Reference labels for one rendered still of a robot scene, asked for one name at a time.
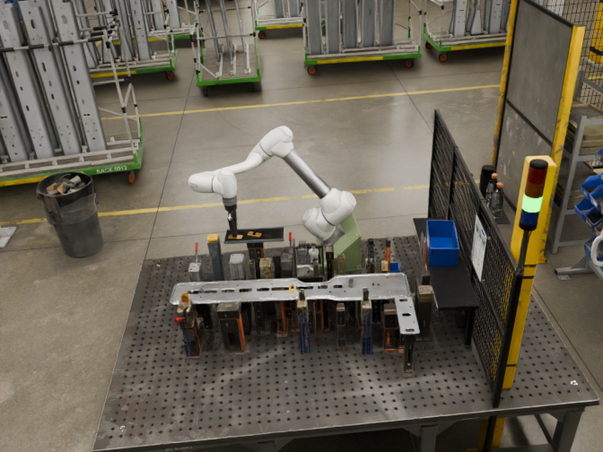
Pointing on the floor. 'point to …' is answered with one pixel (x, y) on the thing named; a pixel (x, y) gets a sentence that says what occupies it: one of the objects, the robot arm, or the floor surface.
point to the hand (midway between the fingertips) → (234, 231)
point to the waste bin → (72, 212)
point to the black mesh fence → (471, 262)
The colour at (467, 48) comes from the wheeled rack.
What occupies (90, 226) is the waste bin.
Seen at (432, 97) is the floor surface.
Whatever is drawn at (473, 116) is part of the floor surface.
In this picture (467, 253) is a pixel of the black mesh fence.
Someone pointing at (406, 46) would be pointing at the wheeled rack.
